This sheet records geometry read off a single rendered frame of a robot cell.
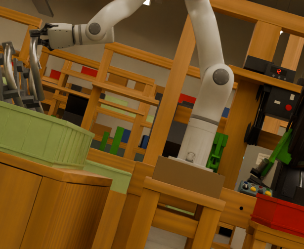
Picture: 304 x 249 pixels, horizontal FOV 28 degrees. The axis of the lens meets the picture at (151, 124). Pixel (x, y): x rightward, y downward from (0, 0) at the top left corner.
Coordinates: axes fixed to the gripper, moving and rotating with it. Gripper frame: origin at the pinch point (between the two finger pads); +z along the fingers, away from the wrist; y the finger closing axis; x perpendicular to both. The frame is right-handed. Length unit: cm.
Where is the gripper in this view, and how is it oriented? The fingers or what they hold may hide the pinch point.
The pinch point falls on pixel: (36, 37)
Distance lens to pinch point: 256.7
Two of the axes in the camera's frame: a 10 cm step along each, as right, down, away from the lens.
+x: 0.7, 6.6, -7.5
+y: -0.4, -7.5, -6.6
